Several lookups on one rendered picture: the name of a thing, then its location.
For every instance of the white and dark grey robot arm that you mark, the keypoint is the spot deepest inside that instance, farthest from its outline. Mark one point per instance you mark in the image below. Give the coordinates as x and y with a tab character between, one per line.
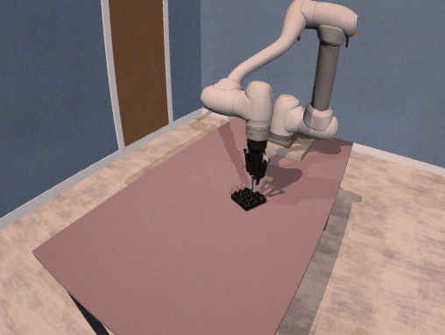
334	23

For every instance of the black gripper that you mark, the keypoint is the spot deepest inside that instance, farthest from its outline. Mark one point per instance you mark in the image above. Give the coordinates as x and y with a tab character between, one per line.
256	162

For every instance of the black knob box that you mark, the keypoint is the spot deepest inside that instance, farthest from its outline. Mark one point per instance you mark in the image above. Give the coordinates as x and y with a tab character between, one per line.
251	201

